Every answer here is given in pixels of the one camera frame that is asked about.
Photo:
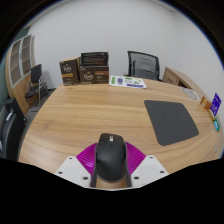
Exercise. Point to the wide brown cardboard box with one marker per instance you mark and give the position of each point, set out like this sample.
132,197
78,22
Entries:
94,75

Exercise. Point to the black leather armchair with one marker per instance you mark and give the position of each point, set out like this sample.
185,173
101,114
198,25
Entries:
10,130

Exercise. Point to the purple card box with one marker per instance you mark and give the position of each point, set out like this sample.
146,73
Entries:
216,104

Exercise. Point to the small orange box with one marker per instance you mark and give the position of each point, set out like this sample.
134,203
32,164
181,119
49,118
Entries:
205,102

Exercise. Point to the dark grey mouse pad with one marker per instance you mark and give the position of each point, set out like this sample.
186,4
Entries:
171,121

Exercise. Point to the black mesh office chair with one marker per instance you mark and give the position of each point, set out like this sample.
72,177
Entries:
144,66

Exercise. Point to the wooden side desk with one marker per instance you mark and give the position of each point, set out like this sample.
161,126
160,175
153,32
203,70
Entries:
181,80

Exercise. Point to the black computer mouse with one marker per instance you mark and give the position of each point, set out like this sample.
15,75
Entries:
111,158

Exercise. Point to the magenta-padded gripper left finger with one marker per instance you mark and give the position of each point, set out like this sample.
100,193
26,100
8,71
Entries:
75,168

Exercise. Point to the black visitor chair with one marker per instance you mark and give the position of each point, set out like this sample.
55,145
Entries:
35,74

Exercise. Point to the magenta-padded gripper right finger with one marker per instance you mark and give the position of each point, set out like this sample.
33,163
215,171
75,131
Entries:
146,166

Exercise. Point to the round white grey disc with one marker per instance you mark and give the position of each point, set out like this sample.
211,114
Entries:
191,93

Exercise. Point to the wooden shelf cabinet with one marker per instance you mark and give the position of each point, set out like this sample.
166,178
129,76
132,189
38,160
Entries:
16,70

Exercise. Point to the white sheet with coloured print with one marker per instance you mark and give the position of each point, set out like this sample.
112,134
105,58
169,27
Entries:
127,81

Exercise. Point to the small tan box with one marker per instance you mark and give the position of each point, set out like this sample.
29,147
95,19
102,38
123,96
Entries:
211,114

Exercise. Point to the small teal box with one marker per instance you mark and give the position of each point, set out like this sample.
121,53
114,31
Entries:
216,124

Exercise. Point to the small brown cardboard box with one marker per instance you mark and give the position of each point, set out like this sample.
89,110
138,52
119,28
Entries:
69,72

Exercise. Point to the dark open cardboard box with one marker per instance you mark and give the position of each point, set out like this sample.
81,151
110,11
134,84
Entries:
94,58

